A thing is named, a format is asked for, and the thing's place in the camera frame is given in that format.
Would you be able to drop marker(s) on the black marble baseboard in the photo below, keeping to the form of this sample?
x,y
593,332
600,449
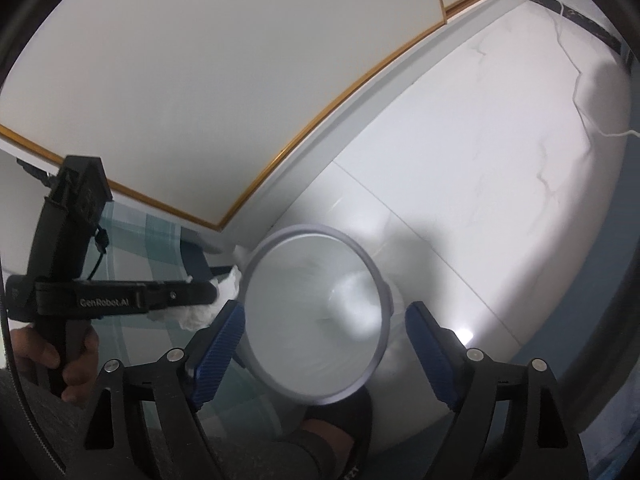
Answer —
x,y
30,167
595,30

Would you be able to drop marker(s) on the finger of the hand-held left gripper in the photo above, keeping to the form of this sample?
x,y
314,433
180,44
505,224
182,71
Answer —
x,y
185,294

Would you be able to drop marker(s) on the black slipper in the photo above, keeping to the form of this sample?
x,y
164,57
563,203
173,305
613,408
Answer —
x,y
362,420

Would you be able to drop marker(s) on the light blue cloth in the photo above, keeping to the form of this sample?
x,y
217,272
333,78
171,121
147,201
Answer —
x,y
605,435

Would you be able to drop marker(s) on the grey round trash bin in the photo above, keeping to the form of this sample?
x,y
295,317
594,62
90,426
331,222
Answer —
x,y
295,310

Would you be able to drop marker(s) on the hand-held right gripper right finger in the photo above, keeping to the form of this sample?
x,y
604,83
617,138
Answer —
x,y
430,355

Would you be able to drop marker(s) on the person's left hand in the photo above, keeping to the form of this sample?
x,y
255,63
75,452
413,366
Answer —
x,y
82,370

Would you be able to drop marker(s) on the grey blue furniture side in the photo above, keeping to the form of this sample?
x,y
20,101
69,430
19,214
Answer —
x,y
590,300

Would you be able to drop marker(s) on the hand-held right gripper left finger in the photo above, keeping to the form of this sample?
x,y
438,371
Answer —
x,y
220,345

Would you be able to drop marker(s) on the checked teal tablecloth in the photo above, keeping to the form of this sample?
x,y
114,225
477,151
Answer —
x,y
145,240

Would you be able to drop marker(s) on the person's foot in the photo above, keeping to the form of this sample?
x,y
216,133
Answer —
x,y
325,435

